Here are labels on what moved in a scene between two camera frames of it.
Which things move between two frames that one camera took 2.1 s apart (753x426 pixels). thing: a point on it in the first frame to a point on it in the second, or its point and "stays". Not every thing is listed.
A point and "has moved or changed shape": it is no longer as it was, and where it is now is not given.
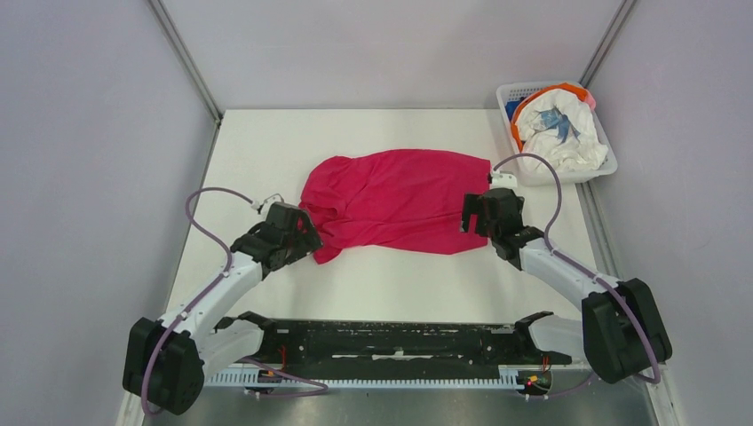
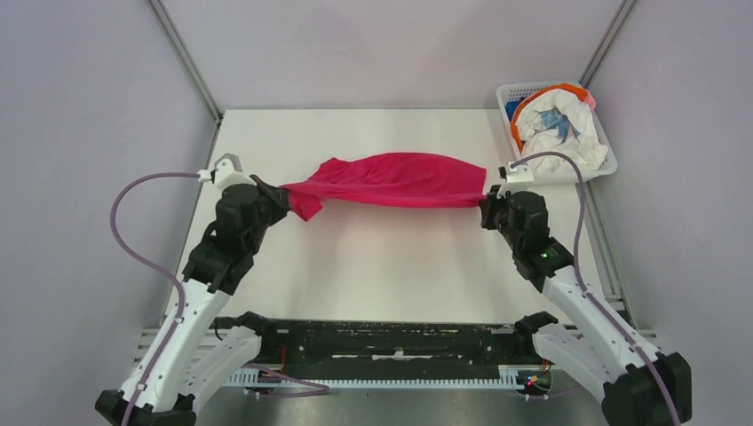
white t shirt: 558,125 stays
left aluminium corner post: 186,59 stays
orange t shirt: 575,90 stays
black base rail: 400,343 stays
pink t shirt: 404,200 has moved or changed shape
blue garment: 511,106 stays
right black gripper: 473,204 to 488,205
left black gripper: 308,241 to 278,196
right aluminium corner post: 605,46 stays
